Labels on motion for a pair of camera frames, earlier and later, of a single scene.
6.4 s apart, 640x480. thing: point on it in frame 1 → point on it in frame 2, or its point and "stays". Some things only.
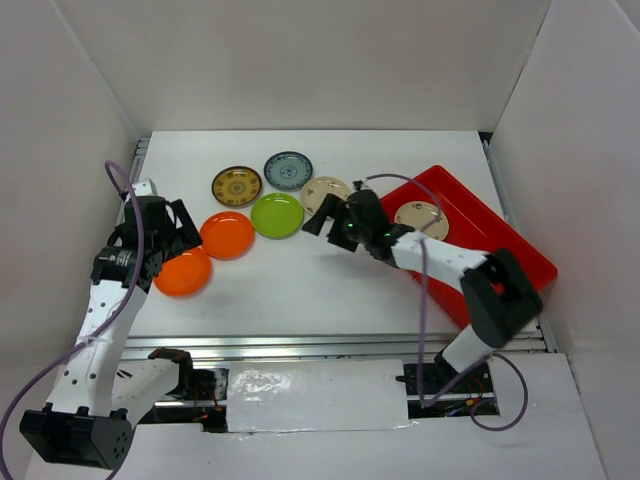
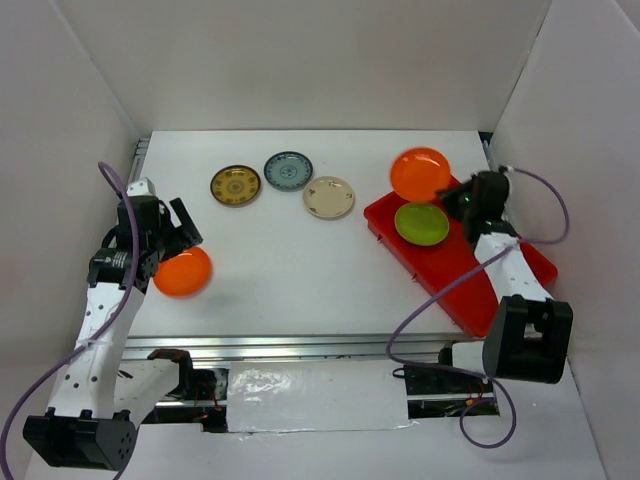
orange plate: (184, 275) stays
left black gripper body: (167, 237) stays
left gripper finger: (188, 238) stays
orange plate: (227, 236) → (418, 173)
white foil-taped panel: (286, 397) stays
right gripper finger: (314, 225) → (448, 191)
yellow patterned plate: (236, 186) stays
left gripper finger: (189, 223) stays
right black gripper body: (356, 232) → (471, 205)
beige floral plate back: (316, 189) stays
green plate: (277, 216) → (421, 224)
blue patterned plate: (287, 170) stays
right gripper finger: (338, 237) → (456, 204)
